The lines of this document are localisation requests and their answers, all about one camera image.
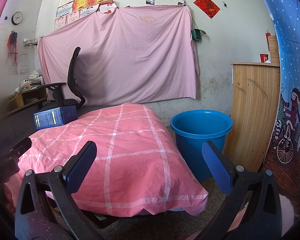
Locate green hanging wall pot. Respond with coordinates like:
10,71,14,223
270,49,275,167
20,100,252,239
191,28,206,41

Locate black office chair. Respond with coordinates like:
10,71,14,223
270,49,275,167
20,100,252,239
38,47,86,111

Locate red diamond wall poster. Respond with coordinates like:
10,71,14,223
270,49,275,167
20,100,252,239
194,0,220,19

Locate round wall clock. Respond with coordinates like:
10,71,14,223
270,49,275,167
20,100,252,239
11,11,23,25

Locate pink hanging wall sheet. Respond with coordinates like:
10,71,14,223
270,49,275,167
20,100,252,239
38,5,198,106

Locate red hanging wall ornament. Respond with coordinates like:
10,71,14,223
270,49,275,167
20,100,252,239
266,30,271,50

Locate stacked books on desk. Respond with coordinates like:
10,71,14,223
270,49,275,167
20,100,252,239
14,70,43,93

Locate wooden side desk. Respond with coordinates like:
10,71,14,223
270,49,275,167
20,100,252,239
3,88,47,116

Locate pink checkered tablecloth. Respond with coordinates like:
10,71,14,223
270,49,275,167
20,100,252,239
7,103,208,217

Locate red cup on cabinet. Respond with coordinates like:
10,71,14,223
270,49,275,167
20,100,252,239
260,53,269,63

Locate small wall photo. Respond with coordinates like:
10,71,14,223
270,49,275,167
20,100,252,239
146,0,155,5

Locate wall certificates cluster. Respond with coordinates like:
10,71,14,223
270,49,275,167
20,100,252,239
55,0,114,30

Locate blue cardboard box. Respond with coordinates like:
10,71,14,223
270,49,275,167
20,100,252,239
33,106,78,130

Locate wooden cabinet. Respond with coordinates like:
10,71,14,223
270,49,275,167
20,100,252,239
224,62,281,172

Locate blue polka dot curtain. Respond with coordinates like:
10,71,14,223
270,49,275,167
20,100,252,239
263,0,300,216

